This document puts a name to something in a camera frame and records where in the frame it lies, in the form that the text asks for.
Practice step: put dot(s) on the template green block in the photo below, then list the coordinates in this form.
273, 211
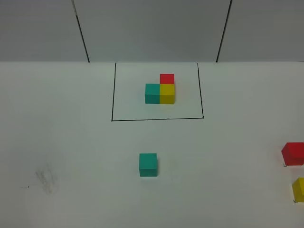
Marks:
152, 93

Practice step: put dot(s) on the template yellow block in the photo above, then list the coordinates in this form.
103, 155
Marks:
167, 93

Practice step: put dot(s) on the template red block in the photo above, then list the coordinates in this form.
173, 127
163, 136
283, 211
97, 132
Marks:
167, 79

